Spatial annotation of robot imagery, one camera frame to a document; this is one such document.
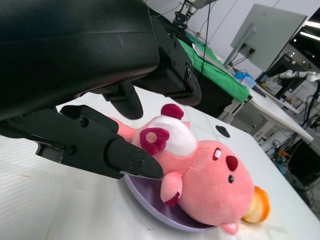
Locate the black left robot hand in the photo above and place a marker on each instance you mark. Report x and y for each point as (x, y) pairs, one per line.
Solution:
(75, 50)

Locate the pink plush beaver doll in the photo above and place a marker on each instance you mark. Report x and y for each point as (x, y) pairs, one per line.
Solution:
(207, 180)

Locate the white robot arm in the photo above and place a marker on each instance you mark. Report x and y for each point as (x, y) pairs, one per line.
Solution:
(300, 74)

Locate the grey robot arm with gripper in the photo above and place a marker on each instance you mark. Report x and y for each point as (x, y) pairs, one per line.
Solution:
(186, 12)

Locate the lavender plastic plate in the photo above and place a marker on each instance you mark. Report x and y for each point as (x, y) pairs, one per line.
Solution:
(155, 200)

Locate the green table cloth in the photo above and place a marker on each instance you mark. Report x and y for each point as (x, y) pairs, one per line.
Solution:
(220, 75)

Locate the small blue item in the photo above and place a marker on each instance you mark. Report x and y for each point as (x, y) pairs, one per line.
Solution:
(246, 80)

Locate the grey monitor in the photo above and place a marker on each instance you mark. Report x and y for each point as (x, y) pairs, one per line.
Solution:
(270, 37)

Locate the white side desk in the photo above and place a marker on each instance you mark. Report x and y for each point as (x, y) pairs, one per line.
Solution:
(275, 112)

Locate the orange and white bread toy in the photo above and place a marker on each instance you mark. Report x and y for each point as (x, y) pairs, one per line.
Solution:
(261, 205)

